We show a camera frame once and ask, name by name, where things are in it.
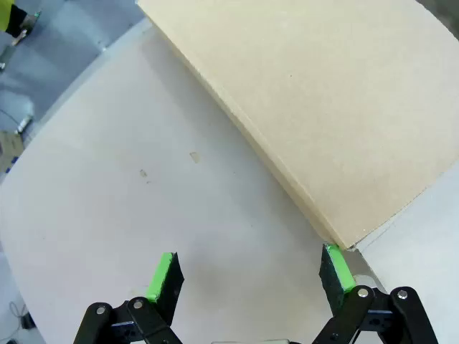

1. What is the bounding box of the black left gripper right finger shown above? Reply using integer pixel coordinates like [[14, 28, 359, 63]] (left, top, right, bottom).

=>
[[311, 243, 440, 344]]

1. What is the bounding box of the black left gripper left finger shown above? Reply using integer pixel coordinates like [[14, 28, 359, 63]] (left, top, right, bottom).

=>
[[73, 252, 186, 344]]

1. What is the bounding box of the brown cardboard box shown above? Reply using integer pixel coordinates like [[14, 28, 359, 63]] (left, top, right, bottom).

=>
[[136, 0, 459, 250]]

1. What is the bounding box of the person in yellow apron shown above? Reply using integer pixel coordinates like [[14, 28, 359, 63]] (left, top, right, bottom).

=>
[[0, 0, 29, 39]]

